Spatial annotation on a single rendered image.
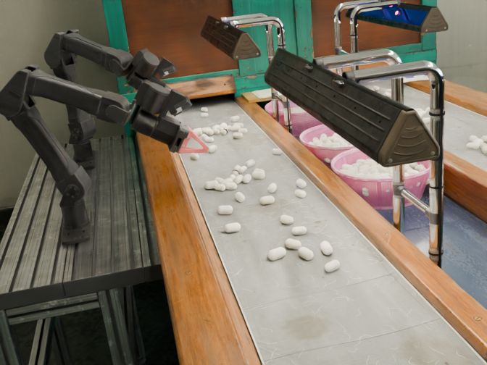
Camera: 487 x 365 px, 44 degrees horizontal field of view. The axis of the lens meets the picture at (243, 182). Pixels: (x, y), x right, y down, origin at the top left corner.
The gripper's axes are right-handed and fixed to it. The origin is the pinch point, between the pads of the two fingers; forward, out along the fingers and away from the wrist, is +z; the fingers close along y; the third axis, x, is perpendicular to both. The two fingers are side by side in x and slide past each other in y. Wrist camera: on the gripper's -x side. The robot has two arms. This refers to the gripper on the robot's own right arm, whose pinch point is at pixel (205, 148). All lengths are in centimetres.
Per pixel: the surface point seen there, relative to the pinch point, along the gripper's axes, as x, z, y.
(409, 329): 0, 24, -76
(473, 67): -79, 174, 189
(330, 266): 1, 18, -55
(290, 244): 3.2, 14.3, -43.3
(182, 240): 13.5, -4.1, -34.5
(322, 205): -3.2, 25.7, -24.1
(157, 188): 14.4, -7.1, -1.1
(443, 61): -73, 153, 188
